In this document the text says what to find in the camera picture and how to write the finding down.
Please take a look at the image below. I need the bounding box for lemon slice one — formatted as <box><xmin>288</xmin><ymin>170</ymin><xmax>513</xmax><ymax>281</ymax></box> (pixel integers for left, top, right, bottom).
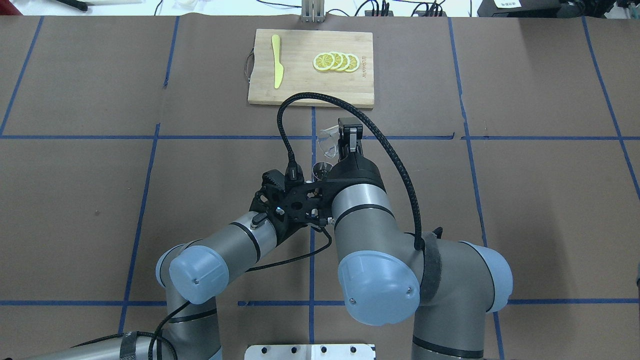
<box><xmin>312</xmin><ymin>52</ymin><xmax>336</xmax><ymax>72</ymax></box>

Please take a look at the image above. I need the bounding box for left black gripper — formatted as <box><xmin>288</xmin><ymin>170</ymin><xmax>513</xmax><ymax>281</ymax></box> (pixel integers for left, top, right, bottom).
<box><xmin>250</xmin><ymin>170</ymin><xmax>310</xmax><ymax>246</ymax></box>

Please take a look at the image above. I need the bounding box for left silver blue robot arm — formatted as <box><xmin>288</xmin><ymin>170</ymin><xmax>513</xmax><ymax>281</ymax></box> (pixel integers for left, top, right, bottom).
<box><xmin>39</xmin><ymin>164</ymin><xmax>307</xmax><ymax>360</ymax></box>

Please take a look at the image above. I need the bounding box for yellow plastic knife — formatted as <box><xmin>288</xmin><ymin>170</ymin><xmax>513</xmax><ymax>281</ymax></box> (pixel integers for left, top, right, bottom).
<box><xmin>270</xmin><ymin>34</ymin><xmax>284</xmax><ymax>90</ymax></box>

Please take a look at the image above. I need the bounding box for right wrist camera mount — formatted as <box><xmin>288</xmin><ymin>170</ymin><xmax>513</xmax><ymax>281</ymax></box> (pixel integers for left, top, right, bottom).
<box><xmin>278</xmin><ymin>181</ymin><xmax>339</xmax><ymax>228</ymax></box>

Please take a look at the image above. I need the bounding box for bamboo cutting board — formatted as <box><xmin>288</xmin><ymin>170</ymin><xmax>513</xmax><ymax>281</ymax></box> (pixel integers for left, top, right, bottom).
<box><xmin>247</xmin><ymin>29</ymin><xmax>375</xmax><ymax>109</ymax></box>

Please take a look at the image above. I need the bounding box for aluminium frame post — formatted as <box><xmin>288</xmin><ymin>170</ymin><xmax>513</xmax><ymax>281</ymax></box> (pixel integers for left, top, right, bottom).
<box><xmin>301</xmin><ymin>0</ymin><xmax>326</xmax><ymax>24</ymax></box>

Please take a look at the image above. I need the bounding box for lemon slice three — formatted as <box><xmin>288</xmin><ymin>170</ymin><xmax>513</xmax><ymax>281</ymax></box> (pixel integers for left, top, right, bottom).
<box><xmin>337</xmin><ymin>53</ymin><xmax>351</xmax><ymax>72</ymax></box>

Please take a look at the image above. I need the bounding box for steel jigger measuring cup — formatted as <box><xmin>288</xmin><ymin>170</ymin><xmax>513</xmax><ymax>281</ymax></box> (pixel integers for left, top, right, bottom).
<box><xmin>311</xmin><ymin>161</ymin><xmax>334</xmax><ymax>182</ymax></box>

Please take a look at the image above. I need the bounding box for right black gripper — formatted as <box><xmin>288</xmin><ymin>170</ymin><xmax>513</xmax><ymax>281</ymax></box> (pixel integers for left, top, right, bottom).
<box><xmin>325</xmin><ymin>118</ymin><xmax>384</xmax><ymax>193</ymax></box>

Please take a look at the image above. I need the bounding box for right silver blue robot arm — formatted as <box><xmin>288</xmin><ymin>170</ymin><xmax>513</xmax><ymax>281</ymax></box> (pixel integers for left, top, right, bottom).
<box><xmin>327</xmin><ymin>117</ymin><xmax>514</xmax><ymax>360</ymax></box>

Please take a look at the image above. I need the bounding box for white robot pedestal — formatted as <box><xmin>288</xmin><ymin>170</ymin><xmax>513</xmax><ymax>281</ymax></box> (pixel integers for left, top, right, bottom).
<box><xmin>244</xmin><ymin>343</ymin><xmax>377</xmax><ymax>360</ymax></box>

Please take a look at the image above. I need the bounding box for lemon slice four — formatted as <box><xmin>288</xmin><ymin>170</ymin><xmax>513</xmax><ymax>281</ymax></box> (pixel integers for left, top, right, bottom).
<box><xmin>344</xmin><ymin>54</ymin><xmax>361</xmax><ymax>73</ymax></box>

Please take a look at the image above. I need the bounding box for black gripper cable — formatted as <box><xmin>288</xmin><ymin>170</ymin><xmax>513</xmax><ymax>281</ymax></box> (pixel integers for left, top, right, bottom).
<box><xmin>277</xmin><ymin>92</ymin><xmax>426</xmax><ymax>251</ymax></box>

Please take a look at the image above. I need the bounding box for clear glass cup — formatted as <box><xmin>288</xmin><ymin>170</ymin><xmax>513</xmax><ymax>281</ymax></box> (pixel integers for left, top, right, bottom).
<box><xmin>317</xmin><ymin>125</ymin><xmax>339</xmax><ymax>158</ymax></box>

